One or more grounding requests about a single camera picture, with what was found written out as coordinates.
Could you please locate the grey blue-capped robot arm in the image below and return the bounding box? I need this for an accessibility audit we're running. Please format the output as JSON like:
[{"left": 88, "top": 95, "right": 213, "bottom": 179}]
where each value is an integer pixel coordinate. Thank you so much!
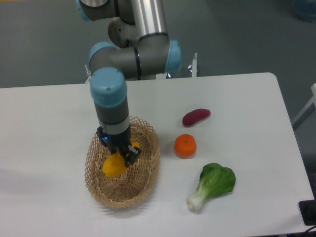
[{"left": 76, "top": 0, "right": 182, "bottom": 167}]

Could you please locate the woven wicker basket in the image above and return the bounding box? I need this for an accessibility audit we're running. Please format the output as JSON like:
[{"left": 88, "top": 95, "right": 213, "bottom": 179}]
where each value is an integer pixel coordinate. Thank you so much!
[{"left": 85, "top": 117, "right": 160, "bottom": 208}]

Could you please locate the purple sweet potato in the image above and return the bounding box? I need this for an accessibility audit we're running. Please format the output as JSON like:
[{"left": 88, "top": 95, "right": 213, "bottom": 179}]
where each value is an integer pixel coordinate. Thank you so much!
[{"left": 182, "top": 108, "right": 211, "bottom": 127}]

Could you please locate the black device at table edge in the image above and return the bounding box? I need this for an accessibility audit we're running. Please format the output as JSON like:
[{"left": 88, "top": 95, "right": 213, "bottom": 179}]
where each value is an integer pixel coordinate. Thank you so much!
[{"left": 298, "top": 199, "right": 316, "bottom": 226}]

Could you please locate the white frame at right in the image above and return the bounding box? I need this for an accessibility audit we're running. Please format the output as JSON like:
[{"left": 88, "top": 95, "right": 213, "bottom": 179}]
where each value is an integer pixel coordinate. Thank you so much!
[{"left": 291, "top": 83, "right": 316, "bottom": 131}]

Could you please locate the green bok choy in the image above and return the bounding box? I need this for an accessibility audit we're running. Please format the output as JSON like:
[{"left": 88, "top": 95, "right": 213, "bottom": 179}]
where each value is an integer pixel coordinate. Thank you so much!
[{"left": 186, "top": 163, "right": 236, "bottom": 212}]

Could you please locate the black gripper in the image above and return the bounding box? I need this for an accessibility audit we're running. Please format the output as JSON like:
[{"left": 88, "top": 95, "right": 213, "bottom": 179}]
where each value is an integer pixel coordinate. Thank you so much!
[{"left": 96, "top": 125, "right": 142, "bottom": 167}]

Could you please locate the yellow mango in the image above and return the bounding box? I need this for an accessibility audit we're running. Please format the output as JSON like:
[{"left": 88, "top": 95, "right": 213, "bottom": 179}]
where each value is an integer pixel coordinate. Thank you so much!
[{"left": 102, "top": 142, "right": 140, "bottom": 178}]

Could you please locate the orange tangerine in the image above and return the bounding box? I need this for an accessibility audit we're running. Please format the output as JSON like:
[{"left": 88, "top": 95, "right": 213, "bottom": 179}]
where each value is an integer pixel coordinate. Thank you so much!
[{"left": 174, "top": 134, "right": 197, "bottom": 159}]

